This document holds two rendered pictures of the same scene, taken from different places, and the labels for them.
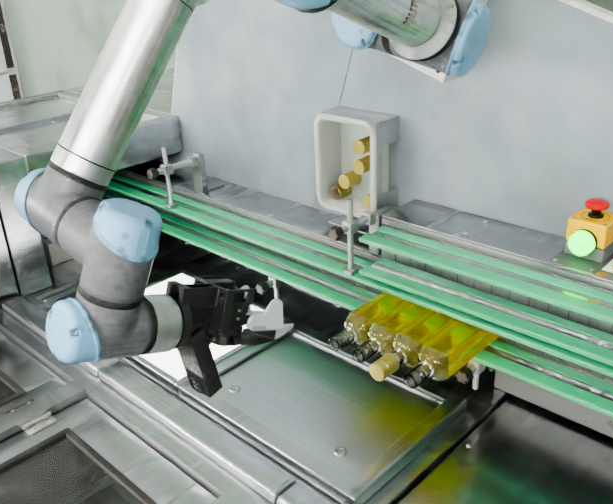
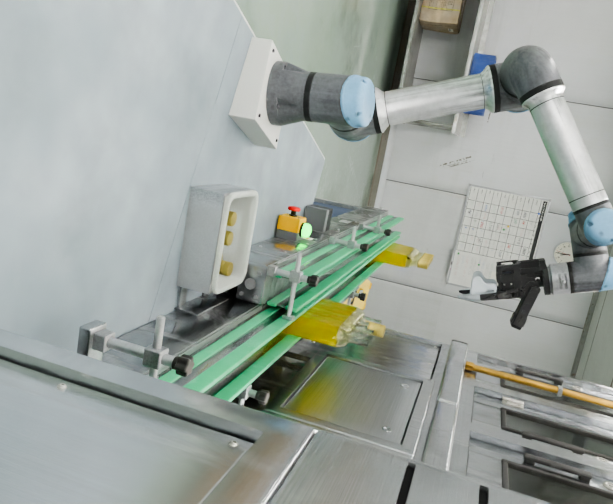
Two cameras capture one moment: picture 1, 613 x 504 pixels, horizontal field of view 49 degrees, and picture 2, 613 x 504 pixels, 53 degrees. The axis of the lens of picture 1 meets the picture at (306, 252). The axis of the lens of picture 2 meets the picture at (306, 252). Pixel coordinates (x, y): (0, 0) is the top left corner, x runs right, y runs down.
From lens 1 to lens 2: 2.31 m
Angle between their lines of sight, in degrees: 111
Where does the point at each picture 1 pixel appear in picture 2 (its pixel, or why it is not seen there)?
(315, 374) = (335, 396)
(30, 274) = not seen: outside the picture
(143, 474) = (490, 475)
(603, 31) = not seen: hidden behind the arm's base
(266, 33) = (138, 104)
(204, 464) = (459, 441)
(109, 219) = not seen: hidden behind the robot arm
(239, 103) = (79, 219)
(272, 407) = (389, 411)
